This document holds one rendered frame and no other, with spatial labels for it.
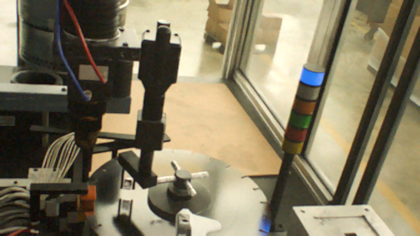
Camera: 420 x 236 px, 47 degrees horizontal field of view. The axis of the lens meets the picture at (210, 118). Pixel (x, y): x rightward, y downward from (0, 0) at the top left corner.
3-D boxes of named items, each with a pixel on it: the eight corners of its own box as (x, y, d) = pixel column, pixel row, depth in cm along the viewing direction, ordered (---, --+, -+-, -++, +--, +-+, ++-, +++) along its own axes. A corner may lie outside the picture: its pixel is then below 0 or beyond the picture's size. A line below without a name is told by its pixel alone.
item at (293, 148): (295, 143, 106) (299, 132, 105) (304, 155, 102) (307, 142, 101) (277, 143, 105) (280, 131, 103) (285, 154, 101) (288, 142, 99)
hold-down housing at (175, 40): (165, 140, 77) (183, 19, 68) (165, 156, 73) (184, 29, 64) (131, 137, 76) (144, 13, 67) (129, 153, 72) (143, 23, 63)
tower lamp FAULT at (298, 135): (299, 131, 104) (303, 119, 103) (308, 142, 101) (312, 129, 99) (280, 130, 103) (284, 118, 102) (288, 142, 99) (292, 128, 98)
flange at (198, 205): (135, 190, 84) (136, 178, 83) (184, 173, 92) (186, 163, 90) (172, 227, 78) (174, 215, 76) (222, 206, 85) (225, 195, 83)
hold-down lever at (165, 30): (175, 24, 67) (156, 18, 67) (179, 31, 62) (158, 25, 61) (159, 77, 70) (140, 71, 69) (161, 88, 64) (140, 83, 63)
